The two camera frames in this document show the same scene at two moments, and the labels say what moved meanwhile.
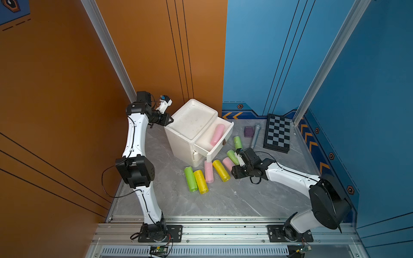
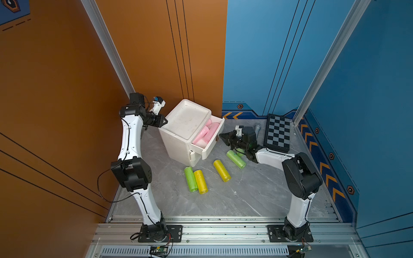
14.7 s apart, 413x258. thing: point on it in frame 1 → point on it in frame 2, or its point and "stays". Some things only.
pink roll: x=218 y=133 → x=208 y=123
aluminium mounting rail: x=222 y=237 stays
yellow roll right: x=221 y=171 stays
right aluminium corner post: x=354 y=15 stays
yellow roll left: x=201 y=183 stays
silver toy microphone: x=257 y=129 stays
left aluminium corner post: x=108 y=48 stays
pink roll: x=208 y=172 → x=203 y=132
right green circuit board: x=304 y=249 stays
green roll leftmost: x=192 y=182 stays
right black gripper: x=236 y=172 → x=228 y=139
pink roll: x=228 y=163 → x=213 y=128
